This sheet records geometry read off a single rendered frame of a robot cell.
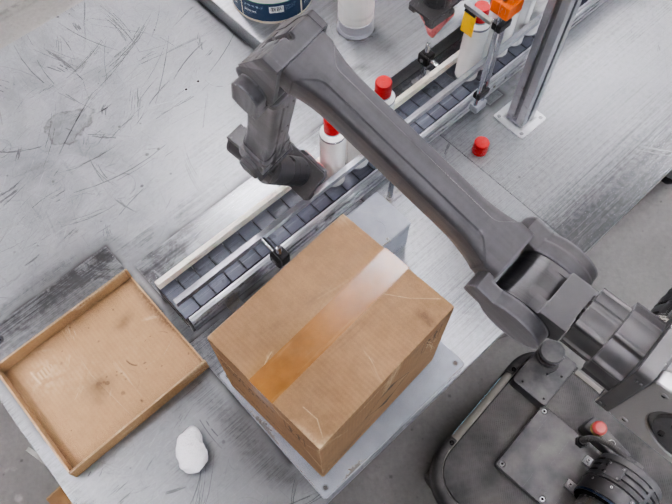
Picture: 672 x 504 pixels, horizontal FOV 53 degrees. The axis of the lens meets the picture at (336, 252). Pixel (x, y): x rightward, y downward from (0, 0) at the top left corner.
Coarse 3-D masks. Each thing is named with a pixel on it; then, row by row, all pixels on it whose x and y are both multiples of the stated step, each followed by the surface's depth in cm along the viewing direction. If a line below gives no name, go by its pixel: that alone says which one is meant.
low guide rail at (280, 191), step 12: (456, 60) 155; (432, 72) 152; (420, 84) 150; (408, 96) 150; (276, 192) 138; (264, 204) 137; (240, 216) 135; (252, 216) 137; (228, 228) 134; (216, 240) 133; (204, 252) 133; (180, 264) 131; (192, 264) 133; (168, 276) 130
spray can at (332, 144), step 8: (320, 128) 129; (328, 128) 126; (320, 136) 129; (328, 136) 128; (336, 136) 128; (320, 144) 131; (328, 144) 128; (336, 144) 128; (344, 144) 131; (320, 152) 134; (328, 152) 131; (336, 152) 131; (344, 152) 133; (320, 160) 136; (328, 160) 133; (336, 160) 133; (344, 160) 136; (328, 168) 136; (336, 168) 136; (328, 176) 139; (344, 176) 141; (336, 184) 141
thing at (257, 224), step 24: (480, 72) 156; (432, 96) 153; (456, 96) 153; (432, 120) 150; (288, 192) 142; (336, 192) 142; (264, 216) 139; (312, 216) 139; (240, 240) 137; (216, 264) 135; (240, 264) 135; (168, 288) 132; (216, 288) 132; (192, 312) 130
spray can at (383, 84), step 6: (378, 78) 129; (384, 78) 129; (390, 78) 129; (378, 84) 129; (384, 84) 129; (390, 84) 129; (378, 90) 129; (384, 90) 129; (390, 90) 130; (384, 96) 130; (390, 96) 132; (390, 102) 132
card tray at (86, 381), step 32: (128, 288) 137; (64, 320) 132; (96, 320) 134; (128, 320) 134; (160, 320) 134; (32, 352) 131; (64, 352) 131; (96, 352) 131; (128, 352) 131; (160, 352) 131; (192, 352) 131; (32, 384) 129; (64, 384) 129; (96, 384) 129; (128, 384) 129; (160, 384) 129; (32, 416) 124; (64, 416) 126; (96, 416) 126; (128, 416) 126; (64, 448) 123; (96, 448) 123
